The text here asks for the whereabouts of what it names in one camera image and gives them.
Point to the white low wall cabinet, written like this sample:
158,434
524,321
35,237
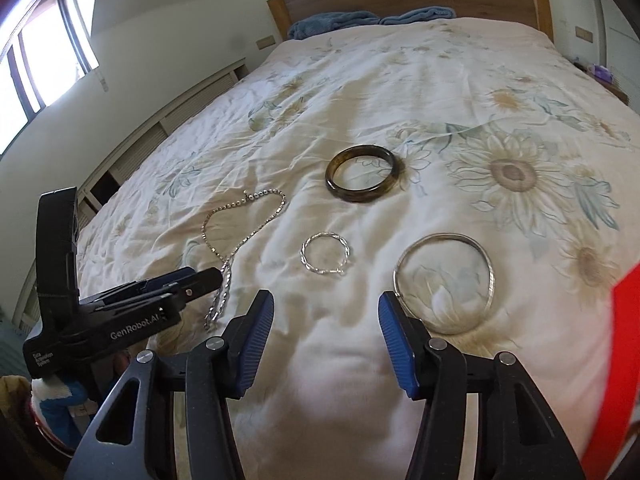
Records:
150,125

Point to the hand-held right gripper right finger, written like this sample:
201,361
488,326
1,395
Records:
400,340

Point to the red cardboard box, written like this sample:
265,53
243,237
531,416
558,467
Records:
620,360

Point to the dark brown bangle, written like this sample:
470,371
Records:
350,197

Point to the wooden nightstand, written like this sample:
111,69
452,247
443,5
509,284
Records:
617,92

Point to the blue fluffy pillow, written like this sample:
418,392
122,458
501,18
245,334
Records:
330,24
417,15

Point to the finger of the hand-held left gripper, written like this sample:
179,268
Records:
172,276
202,282

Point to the wall switch plate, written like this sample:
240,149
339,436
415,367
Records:
584,33
265,42

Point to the window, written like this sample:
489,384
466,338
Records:
35,70

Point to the white wardrobe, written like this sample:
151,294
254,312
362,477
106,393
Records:
617,25

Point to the small twisted silver hoop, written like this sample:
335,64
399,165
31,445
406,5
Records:
303,260

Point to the purple packet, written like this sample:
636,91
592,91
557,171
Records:
601,72

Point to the thin silver bangle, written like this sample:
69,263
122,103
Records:
488,280

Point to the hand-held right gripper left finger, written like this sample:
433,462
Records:
255,340

